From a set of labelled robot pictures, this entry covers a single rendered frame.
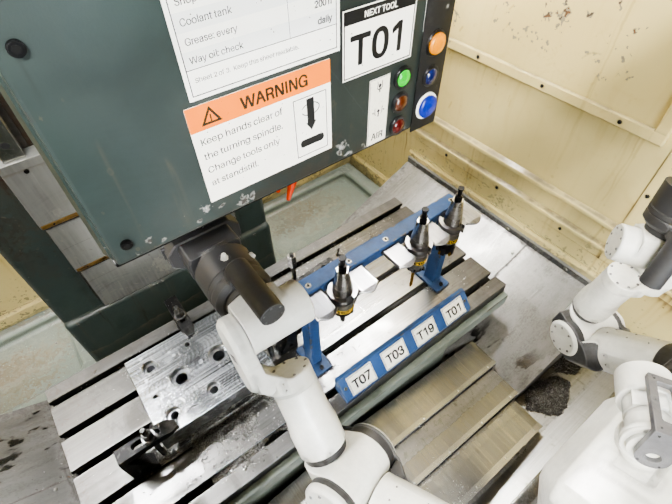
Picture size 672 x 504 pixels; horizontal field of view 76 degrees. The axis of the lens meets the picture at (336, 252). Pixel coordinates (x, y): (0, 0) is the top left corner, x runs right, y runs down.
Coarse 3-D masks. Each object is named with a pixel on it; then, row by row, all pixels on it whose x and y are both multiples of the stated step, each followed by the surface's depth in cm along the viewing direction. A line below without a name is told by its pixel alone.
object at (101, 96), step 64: (0, 0) 26; (64, 0) 28; (128, 0) 30; (0, 64) 27; (64, 64) 30; (128, 64) 32; (64, 128) 32; (128, 128) 35; (64, 192) 36; (128, 192) 38; (192, 192) 43; (256, 192) 48; (128, 256) 42
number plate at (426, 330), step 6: (432, 318) 117; (420, 324) 115; (426, 324) 116; (432, 324) 117; (414, 330) 114; (420, 330) 115; (426, 330) 116; (432, 330) 117; (414, 336) 114; (420, 336) 115; (426, 336) 116; (432, 336) 117; (420, 342) 115
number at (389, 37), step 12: (408, 12) 45; (372, 24) 43; (384, 24) 44; (396, 24) 45; (408, 24) 46; (372, 36) 44; (384, 36) 45; (396, 36) 46; (408, 36) 47; (372, 48) 45; (384, 48) 46; (396, 48) 47; (372, 60) 46; (384, 60) 47
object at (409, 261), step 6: (390, 246) 99; (396, 246) 99; (402, 246) 99; (384, 252) 98; (390, 252) 98; (396, 252) 98; (402, 252) 98; (408, 252) 98; (390, 258) 97; (396, 258) 97; (402, 258) 96; (408, 258) 96; (414, 258) 96; (396, 264) 96; (402, 264) 95; (408, 264) 96
